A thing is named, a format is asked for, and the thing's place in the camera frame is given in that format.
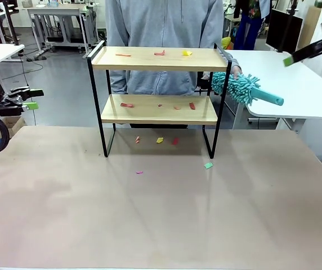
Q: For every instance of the yellow paper scrap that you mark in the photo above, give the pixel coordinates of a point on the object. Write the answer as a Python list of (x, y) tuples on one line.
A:
[(160, 140), (187, 53)]

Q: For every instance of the person's right forearm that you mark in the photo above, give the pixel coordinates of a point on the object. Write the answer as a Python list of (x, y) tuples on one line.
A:
[(118, 83)]

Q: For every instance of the brown cardboard panel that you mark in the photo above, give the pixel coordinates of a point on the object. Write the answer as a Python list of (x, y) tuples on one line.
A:
[(311, 25)]

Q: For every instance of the person's left hand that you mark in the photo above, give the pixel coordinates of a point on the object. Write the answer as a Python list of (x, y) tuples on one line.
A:
[(236, 73)]

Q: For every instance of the person's left forearm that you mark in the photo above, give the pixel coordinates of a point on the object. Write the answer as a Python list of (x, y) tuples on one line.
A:
[(235, 62)]

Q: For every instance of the green paper scrap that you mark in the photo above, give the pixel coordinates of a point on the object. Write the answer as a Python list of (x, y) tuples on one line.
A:
[(208, 165)]

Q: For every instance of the gray metal workbench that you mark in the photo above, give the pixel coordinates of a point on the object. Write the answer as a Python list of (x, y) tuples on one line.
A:
[(59, 17)]

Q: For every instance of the black computer monitor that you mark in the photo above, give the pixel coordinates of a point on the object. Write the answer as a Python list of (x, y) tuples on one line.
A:
[(283, 28)]

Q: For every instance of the brown cardboard box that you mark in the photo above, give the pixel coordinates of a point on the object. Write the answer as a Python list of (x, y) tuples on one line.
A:
[(11, 125)]

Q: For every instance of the person in gray hoodie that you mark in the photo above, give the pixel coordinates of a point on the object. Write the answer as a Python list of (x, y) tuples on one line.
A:
[(163, 25)]

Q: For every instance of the person in blue trousers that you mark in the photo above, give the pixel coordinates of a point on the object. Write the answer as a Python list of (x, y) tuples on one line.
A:
[(248, 25)]

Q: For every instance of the red crumpled paper scrap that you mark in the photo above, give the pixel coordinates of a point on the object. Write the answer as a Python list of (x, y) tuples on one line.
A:
[(160, 53)]

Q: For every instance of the wooden two-tier black-frame shelf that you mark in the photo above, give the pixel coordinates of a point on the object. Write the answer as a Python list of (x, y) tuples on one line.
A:
[(161, 60)]

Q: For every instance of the black office chair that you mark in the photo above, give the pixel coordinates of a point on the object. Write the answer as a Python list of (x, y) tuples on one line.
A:
[(204, 85)]

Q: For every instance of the orange paper scrap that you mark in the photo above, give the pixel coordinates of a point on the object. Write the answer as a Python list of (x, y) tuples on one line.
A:
[(177, 107)]

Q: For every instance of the teal chenille duster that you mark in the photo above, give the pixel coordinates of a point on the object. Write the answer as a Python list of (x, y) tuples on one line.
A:
[(239, 88)]

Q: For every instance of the orange-red paper strip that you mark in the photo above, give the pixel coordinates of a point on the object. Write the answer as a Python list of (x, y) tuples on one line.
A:
[(123, 55)]

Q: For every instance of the black floor power strip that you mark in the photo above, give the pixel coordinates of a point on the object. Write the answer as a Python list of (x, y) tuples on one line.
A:
[(35, 58)]

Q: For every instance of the yellow-green object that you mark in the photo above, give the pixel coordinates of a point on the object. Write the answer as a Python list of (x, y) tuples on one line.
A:
[(225, 42)]

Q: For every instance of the long red paper scrap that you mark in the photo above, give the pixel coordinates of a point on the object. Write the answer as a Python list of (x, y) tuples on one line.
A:
[(127, 105)]

